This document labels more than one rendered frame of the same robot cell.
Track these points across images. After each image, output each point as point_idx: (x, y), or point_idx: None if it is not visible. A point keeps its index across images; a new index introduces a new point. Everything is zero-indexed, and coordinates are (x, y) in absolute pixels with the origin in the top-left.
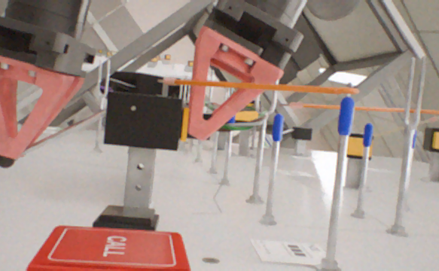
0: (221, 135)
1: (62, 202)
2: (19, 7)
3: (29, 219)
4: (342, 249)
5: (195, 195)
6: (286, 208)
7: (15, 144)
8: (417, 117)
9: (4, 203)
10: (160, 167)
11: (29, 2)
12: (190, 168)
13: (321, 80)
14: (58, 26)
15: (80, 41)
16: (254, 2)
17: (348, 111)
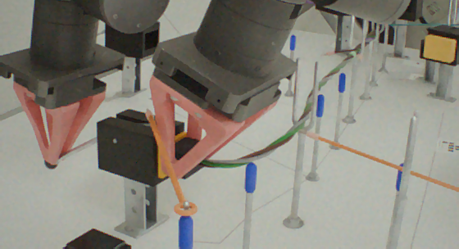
0: (432, 63)
1: (87, 206)
2: (32, 47)
3: (36, 229)
4: None
5: (239, 203)
6: (314, 240)
7: (49, 154)
8: (401, 189)
9: (43, 202)
10: (283, 133)
11: (36, 43)
12: (321, 134)
13: None
14: (57, 61)
15: (87, 65)
16: (207, 43)
17: (181, 231)
